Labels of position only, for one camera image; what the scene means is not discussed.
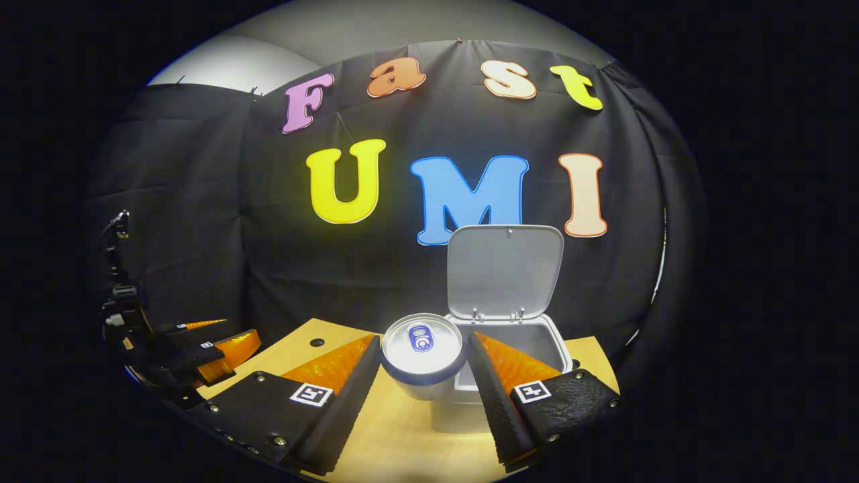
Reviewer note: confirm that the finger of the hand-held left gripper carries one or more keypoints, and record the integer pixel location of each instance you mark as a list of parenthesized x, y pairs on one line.
[(235, 352), (201, 327)]

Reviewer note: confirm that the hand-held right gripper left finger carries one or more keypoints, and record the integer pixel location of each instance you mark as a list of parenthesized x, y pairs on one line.
[(342, 416)]

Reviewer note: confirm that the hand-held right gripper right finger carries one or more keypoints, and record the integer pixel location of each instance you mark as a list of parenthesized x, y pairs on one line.
[(496, 409)]

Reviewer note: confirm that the silver pop can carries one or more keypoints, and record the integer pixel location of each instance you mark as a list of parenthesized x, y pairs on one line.
[(423, 342)]

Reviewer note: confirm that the white desktop garbage bin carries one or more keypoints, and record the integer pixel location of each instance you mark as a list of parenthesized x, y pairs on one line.
[(503, 275)]

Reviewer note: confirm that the light wooden desktop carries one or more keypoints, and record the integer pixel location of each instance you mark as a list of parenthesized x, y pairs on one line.
[(396, 443)]

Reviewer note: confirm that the black backdrop cloth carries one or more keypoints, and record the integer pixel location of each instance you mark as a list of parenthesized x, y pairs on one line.
[(335, 268)]

